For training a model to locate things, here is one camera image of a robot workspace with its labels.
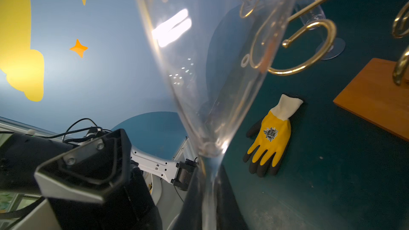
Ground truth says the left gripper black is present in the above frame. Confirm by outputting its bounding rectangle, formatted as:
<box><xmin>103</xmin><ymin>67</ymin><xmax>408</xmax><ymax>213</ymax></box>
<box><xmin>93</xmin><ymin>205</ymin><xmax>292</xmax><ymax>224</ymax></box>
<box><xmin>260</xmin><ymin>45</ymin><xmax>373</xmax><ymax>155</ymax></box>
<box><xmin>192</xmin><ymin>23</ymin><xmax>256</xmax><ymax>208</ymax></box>
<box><xmin>0</xmin><ymin>128</ymin><xmax>162</xmax><ymax>230</ymax></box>

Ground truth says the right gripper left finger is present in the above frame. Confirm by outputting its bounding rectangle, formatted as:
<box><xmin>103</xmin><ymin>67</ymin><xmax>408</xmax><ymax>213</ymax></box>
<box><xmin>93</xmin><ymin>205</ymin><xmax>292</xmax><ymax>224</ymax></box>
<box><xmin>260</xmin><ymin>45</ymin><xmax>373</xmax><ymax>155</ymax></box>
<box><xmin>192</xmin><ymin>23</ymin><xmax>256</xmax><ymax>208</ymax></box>
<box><xmin>173</xmin><ymin>168</ymin><xmax>205</xmax><ymax>230</ymax></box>

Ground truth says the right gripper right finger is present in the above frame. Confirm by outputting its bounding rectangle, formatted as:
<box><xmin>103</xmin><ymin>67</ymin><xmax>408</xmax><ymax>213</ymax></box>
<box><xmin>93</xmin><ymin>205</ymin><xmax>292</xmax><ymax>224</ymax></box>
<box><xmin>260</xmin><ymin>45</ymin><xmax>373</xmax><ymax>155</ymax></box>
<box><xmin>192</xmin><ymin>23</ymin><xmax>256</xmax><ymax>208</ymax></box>
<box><xmin>217</xmin><ymin>166</ymin><xmax>249</xmax><ymax>230</ymax></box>

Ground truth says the clear flute glass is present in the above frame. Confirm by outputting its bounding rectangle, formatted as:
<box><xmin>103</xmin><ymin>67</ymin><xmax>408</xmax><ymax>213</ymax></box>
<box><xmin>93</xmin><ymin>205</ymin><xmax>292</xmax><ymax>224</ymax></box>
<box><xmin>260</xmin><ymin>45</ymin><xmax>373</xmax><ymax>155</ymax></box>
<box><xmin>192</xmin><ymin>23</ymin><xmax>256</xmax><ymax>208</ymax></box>
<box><xmin>294</xmin><ymin>0</ymin><xmax>346</xmax><ymax>61</ymax></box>
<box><xmin>136</xmin><ymin>0</ymin><xmax>295</xmax><ymax>230</ymax></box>

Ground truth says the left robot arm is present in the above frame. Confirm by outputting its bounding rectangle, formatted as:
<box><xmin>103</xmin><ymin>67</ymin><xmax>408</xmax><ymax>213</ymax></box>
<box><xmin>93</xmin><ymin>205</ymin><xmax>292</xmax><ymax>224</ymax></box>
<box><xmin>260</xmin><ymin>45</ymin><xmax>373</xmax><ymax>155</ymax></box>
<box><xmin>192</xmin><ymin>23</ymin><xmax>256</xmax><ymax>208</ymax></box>
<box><xmin>1</xmin><ymin>129</ymin><xmax>196</xmax><ymax>230</ymax></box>

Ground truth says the yellow black work glove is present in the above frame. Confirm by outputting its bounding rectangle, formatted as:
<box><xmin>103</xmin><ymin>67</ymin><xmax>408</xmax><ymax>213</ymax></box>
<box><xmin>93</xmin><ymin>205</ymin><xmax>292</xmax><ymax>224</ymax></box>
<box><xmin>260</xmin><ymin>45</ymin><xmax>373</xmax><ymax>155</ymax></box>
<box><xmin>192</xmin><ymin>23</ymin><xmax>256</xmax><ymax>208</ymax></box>
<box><xmin>243</xmin><ymin>94</ymin><xmax>304</xmax><ymax>177</ymax></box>

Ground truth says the white tape roll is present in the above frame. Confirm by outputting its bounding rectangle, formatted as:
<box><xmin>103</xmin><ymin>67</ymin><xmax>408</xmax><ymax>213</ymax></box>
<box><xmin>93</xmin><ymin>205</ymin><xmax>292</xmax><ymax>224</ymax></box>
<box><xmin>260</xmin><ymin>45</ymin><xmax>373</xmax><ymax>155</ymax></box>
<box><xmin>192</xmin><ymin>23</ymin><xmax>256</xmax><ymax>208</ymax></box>
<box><xmin>240</xmin><ymin>54</ymin><xmax>250</xmax><ymax>68</ymax></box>

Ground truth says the gold wire glass rack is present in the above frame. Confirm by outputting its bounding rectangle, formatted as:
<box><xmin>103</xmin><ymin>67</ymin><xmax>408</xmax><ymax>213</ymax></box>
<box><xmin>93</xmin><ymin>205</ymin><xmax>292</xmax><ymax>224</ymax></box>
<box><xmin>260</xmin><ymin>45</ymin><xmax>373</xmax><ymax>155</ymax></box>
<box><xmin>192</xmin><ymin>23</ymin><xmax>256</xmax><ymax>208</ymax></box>
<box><xmin>239</xmin><ymin>0</ymin><xmax>409</xmax><ymax>143</ymax></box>

